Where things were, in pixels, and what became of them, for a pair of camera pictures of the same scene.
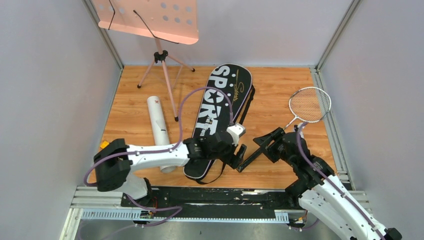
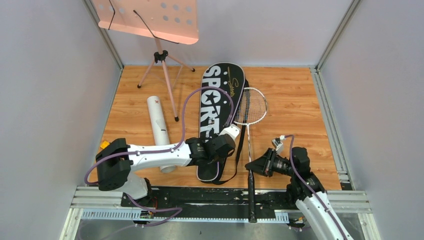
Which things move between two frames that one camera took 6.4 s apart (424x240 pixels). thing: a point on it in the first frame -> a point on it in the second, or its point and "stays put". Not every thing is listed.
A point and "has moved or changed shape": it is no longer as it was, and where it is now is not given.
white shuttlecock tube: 158,126 stays put
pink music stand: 174,21 stays put
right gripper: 264,141 -> 263,165
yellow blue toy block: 104,144 stays put
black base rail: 254,198 stays put
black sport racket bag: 236,81 has moved or changed shape
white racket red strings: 309,104 -> 252,109
